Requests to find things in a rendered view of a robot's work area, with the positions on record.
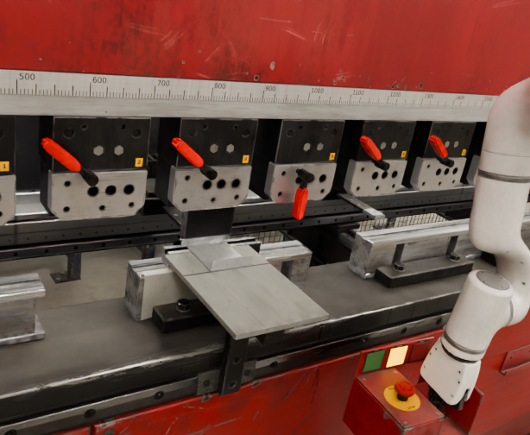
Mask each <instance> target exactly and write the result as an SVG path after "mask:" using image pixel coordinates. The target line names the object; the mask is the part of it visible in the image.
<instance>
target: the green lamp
mask: <svg viewBox="0 0 530 435"><path fill-rule="evenodd" d="M384 353H385V350H384V351H379V352H375V353H370V354H368V355H367V358H366V362H365V364H364V368H363V372H367V371H370V370H375V369H379V368H380V367H381V365H382V359H383V356H384Z"/></svg>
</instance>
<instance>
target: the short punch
mask: <svg viewBox="0 0 530 435"><path fill-rule="evenodd" d="M234 212H235V207H230V208H219V209H209V210H198V211H183V212H182V218H181V225H180V236H181V244H180V247H181V248H183V247H190V246H197V245H205V244H212V243H226V242H227V240H228V235H229V234H231V229H232V224H233V218H234Z"/></svg>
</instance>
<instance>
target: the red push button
mask: <svg viewBox="0 0 530 435"><path fill-rule="evenodd" d="M394 388H395V391H396V392H397V395H396V397H397V399H398V400H400V401H407V399H408V397H411V396H413V395H414V394H415V389H414V387H413V386H412V385H411V384H409V383H407V382H405V381H398V382H396V384H395V385H394Z"/></svg>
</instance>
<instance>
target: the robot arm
mask: <svg viewBox="0 0 530 435"><path fill-rule="evenodd" d="M529 190H530V78H528V79H525V80H523V81H521V82H519V83H517V84H515V85H513V86H511V87H509V88H508V89H507V90H506V91H504V92H503V93H502V94H501V95H500V96H499V97H498V98H497V100H496V101H495V102H494V103H493V105H492V107H491V109H490V112H489V116H488V120H487V123H486V129H485V133H484V138H483V147H482V152H481V157H480V161H479V167H478V172H477V177H476V186H475V191H474V197H473V202H472V207H471V213H470V222H469V239H470V242H471V243H472V244H473V245H474V246H475V247H476V248H477V249H480V250H482V251H485V252H489V253H492V254H494V256H495V260H496V274H495V273H493V272H490V271H487V270H481V269H478V270H473V271H471V272H469V274H468V276H467V278H466V281H465V283H464V286H463V288H462V290H461V293H460V294H459V296H458V299H457V302H456V305H455V306H454V308H453V310H452V313H451V316H450V318H449V320H448V322H447V325H445V326H444V327H443V330H444V332H443V334H442V337H440V338H439V339H438V341H437V342H436V343H435V344H434V345H433V347H432V348H431V350H430V351H429V353H428V355H427V357H426V359H425V361H424V362H423V364H422V367H421V370H420V373H421V375H422V377H423V378H424V379H425V380H426V382H427V383H428V386H429V392H428V394H429V396H430V397H429V399H428V400H429V401H430V402H431V403H432V404H433V405H434V406H435V407H436V408H437V409H438V410H439V411H440V412H442V411H443V409H444V407H445V405H450V406H451V407H453V408H454V409H455V410H457V411H458V410H462V409H463V406H464V402H465V401H467V400H468V399H469V398H470V395H471V393H472V390H473V388H474V387H475V384H476V379H477V377H478V374H479V369H480V365H481V361H480V360H481V359H482V358H483V356H484V354H485V352H486V350H487V348H488V347H489V344H490V341H491V339H492V337H493V336H494V335H495V333H496V332H497V331H498V330H499V329H501V328H502V327H505V326H509V325H515V324H517V323H519V322H521V320H522V319H524V318H525V316H526V315H527V312H528V309H529V306H530V250H529V249H528V247H527V246H526V244H524V242H523V240H522V239H521V226H522V222H523V218H524V214H525V210H526V206H527V199H528V194H529Z"/></svg>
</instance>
